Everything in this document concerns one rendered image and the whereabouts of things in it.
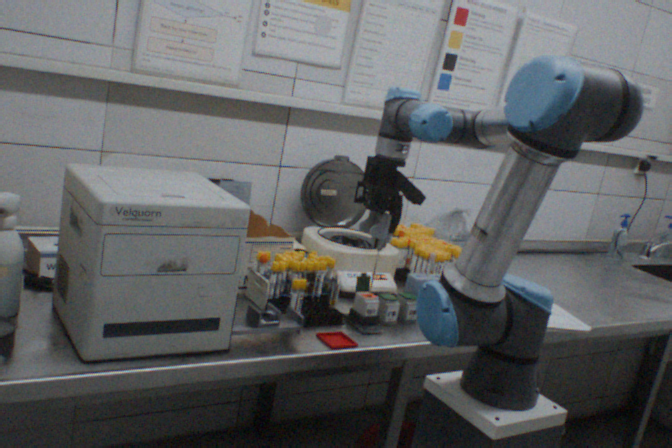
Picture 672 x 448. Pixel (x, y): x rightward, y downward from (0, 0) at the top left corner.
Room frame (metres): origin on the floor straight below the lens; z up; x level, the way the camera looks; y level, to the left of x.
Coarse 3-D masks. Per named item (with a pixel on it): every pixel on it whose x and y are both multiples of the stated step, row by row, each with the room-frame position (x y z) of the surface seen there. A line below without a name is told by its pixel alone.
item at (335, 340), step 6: (318, 336) 1.38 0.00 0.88; (324, 336) 1.40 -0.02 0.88; (330, 336) 1.40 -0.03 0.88; (336, 336) 1.41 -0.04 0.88; (342, 336) 1.42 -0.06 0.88; (324, 342) 1.36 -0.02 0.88; (330, 342) 1.37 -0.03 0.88; (336, 342) 1.38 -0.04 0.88; (342, 342) 1.38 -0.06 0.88; (348, 342) 1.39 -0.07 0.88; (354, 342) 1.38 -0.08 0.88; (336, 348) 1.34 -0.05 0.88; (342, 348) 1.35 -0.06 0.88
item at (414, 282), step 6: (408, 276) 1.67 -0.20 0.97; (414, 276) 1.66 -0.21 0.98; (420, 276) 1.67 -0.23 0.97; (426, 276) 1.68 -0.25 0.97; (432, 276) 1.69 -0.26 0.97; (438, 276) 1.71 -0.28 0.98; (408, 282) 1.67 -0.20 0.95; (414, 282) 1.65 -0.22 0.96; (420, 282) 1.65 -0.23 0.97; (408, 288) 1.66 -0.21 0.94; (414, 288) 1.65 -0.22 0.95; (414, 294) 1.65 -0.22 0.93
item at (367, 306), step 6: (360, 294) 1.51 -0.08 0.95; (366, 294) 1.51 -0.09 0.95; (372, 294) 1.52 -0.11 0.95; (360, 300) 1.50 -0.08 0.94; (366, 300) 1.49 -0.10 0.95; (372, 300) 1.50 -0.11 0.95; (354, 306) 1.51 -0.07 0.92; (360, 306) 1.49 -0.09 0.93; (366, 306) 1.48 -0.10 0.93; (372, 306) 1.49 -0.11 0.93; (360, 312) 1.49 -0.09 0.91; (366, 312) 1.48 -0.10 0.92; (372, 312) 1.49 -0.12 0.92
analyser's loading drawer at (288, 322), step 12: (252, 312) 1.31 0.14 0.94; (264, 312) 1.35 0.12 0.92; (276, 312) 1.32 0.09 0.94; (288, 312) 1.38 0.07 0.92; (240, 324) 1.28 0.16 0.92; (252, 324) 1.29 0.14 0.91; (264, 324) 1.29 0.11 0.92; (276, 324) 1.31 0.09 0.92; (288, 324) 1.33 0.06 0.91; (300, 324) 1.34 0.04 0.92
